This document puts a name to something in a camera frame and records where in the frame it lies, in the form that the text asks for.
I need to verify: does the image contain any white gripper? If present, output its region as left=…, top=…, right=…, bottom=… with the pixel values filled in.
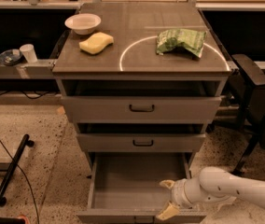
left=156, top=179, right=189, bottom=220

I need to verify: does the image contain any grey bottom drawer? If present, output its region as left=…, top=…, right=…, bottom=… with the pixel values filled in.
left=77, top=153, right=206, bottom=224

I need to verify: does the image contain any grey drawer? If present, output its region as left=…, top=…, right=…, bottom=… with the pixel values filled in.
left=77, top=153, right=206, bottom=224
left=62, top=80, right=220, bottom=124
left=77, top=123, right=205, bottom=152

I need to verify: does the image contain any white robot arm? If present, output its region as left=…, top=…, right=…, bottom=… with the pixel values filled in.
left=156, top=167, right=265, bottom=221

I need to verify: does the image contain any grey middle drawer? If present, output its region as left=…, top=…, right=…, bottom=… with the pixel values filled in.
left=77, top=123, right=205, bottom=152

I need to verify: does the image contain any grey drawer cabinet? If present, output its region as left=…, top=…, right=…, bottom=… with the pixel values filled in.
left=53, top=2, right=230, bottom=165

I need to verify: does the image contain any grey top drawer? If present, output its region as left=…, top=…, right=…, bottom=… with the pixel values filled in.
left=62, top=80, right=220, bottom=124

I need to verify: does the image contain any black office chair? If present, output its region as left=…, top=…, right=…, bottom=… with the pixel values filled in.
left=213, top=53, right=265, bottom=184

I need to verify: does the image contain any green chip bag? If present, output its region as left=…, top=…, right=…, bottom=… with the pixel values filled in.
left=156, top=28, right=207, bottom=58

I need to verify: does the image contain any yellow sponge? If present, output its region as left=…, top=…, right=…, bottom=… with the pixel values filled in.
left=79, top=32, right=114, bottom=55

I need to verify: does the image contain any black bar stand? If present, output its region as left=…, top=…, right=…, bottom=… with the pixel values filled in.
left=0, top=134, right=35, bottom=206

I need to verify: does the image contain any white bowl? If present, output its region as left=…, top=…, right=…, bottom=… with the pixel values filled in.
left=64, top=13, right=101, bottom=35

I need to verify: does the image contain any white paper cup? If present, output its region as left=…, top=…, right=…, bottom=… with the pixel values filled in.
left=20, top=44, right=37, bottom=63

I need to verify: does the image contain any dark blue bowl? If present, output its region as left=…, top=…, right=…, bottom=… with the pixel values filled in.
left=0, top=49, right=22, bottom=66

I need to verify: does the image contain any grey side shelf rail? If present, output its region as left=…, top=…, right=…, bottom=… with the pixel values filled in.
left=0, top=59, right=56, bottom=79

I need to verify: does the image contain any black floor cable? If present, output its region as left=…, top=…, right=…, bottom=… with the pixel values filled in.
left=0, top=114, right=41, bottom=224

